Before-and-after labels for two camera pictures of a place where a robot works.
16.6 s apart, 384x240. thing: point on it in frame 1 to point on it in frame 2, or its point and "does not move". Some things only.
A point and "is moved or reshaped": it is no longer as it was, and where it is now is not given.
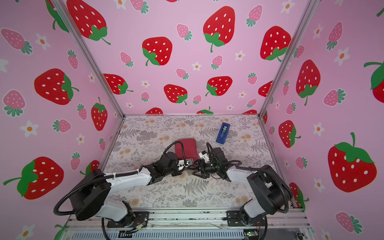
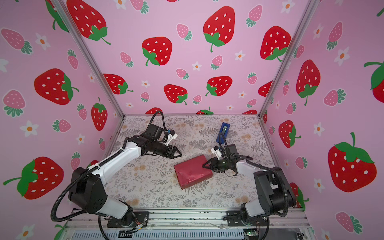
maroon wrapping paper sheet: (190, 149) is moved or reshaped
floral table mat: (138, 141) does not move
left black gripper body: (174, 171) to (161, 149)
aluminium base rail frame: (193, 225) does not move
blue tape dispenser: (223, 133) does not move
